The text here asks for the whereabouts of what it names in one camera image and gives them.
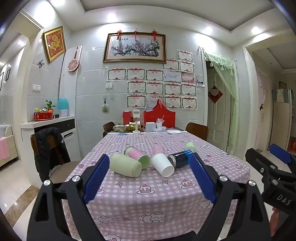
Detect white desk lamp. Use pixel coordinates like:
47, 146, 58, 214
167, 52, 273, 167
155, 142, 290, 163
132, 111, 142, 134

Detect red diamond door decoration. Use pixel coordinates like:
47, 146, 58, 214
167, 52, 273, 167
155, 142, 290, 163
208, 85, 223, 104

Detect red and gold framed picture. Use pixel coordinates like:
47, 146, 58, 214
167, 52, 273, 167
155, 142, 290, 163
42, 26, 67, 63

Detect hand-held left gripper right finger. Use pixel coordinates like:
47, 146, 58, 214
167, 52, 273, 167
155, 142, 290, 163
189, 152, 271, 241

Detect green lace curtain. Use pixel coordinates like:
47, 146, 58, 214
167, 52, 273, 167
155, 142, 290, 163
203, 51, 238, 153

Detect wall of award certificates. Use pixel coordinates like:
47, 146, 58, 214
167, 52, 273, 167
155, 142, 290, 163
106, 50, 198, 110

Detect white leaning board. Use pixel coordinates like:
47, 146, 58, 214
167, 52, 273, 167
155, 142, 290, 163
59, 45, 83, 117

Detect brown chair with jacket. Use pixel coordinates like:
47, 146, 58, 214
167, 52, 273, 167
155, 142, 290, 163
30, 127, 81, 186

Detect pink towel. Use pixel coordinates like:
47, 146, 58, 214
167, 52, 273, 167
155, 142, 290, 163
0, 137, 10, 160

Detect light green cup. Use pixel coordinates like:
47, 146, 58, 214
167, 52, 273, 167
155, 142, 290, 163
109, 153, 142, 178

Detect round pink hanging ornament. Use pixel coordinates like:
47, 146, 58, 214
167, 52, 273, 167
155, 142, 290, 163
67, 46, 80, 73

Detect white paper cup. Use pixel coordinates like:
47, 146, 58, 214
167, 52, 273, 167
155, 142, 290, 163
151, 153, 175, 178

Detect black and blue cup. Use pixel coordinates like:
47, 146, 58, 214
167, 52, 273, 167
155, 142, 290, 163
167, 150, 196, 169

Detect small potted plant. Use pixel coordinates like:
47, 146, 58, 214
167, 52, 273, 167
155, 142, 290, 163
45, 100, 57, 113

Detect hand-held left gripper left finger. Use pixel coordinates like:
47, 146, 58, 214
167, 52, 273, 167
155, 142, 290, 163
27, 154, 110, 241

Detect framed plum blossom picture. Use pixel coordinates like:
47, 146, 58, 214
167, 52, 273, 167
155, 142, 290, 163
102, 32, 167, 64

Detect brown wooden chair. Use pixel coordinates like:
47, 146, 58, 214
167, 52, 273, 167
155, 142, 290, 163
185, 122, 209, 142
102, 122, 116, 138

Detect small red gift bag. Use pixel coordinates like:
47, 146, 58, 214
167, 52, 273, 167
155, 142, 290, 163
122, 111, 133, 126

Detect blue and white humidifier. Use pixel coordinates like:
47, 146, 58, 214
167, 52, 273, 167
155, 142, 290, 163
57, 98, 70, 117

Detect white door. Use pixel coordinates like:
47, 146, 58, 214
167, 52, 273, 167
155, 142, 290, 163
206, 67, 232, 149

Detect beige sofa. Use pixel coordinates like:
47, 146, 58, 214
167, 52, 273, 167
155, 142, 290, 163
0, 124, 19, 168

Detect black jacket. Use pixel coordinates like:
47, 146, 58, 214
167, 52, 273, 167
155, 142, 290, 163
34, 127, 71, 183

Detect pink and green cup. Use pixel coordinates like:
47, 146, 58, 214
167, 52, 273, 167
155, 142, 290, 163
124, 146, 152, 169

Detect white counter cabinet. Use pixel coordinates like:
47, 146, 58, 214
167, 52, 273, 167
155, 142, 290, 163
20, 115, 80, 163

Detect pink checked tablecloth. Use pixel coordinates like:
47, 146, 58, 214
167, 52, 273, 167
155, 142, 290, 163
61, 132, 251, 241

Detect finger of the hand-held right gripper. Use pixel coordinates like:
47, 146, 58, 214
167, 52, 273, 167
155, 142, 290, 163
269, 144, 296, 165
245, 148, 292, 187

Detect red basket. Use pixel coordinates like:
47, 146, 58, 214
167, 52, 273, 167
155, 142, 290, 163
34, 111, 54, 121

